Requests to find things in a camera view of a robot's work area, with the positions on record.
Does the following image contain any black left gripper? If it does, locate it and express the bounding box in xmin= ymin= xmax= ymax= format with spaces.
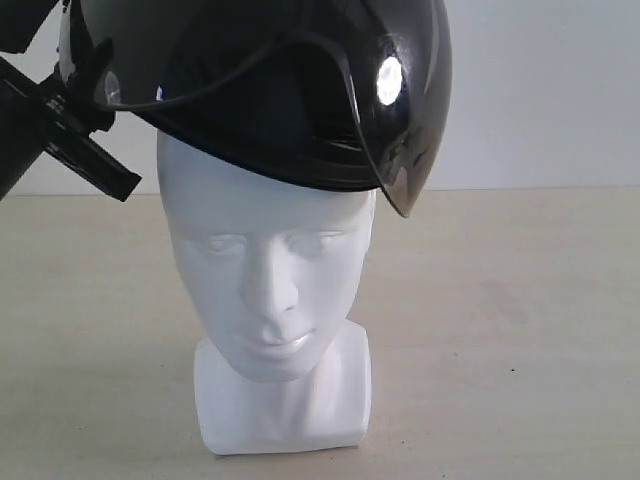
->
xmin=1 ymin=1 xmax=141 ymax=202

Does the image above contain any black helmet with visor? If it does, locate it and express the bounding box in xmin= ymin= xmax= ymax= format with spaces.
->
xmin=58 ymin=0 xmax=453 ymax=217

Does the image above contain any white mannequin head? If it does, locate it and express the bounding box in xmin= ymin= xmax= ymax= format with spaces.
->
xmin=157 ymin=133 xmax=376 ymax=455

